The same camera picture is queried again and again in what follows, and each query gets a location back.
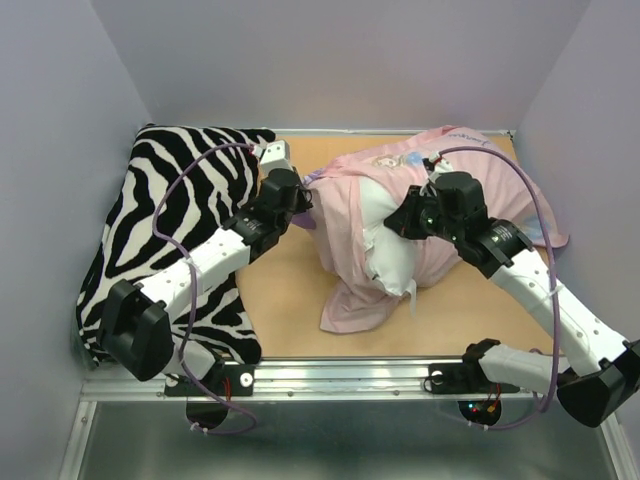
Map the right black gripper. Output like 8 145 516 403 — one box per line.
386 182 463 244

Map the purple princess pillowcase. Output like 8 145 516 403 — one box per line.
294 126 569 334

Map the white pillow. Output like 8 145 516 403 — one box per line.
359 177 417 315

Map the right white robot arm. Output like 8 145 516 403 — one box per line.
384 172 639 428

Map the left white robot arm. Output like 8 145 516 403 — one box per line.
97 167 311 394

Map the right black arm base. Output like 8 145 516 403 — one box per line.
422 339 520 429

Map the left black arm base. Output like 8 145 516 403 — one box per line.
163 363 257 436

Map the zebra striped pillow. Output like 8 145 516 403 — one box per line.
74 123 276 368

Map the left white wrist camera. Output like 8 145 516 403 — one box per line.
250 140 294 176

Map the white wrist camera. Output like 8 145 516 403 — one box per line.
250 140 294 176
423 154 454 183

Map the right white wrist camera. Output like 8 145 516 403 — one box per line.
423 154 454 183

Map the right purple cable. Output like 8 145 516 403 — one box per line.
429 145 560 431

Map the aluminium mounting rail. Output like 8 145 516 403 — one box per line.
79 355 616 401

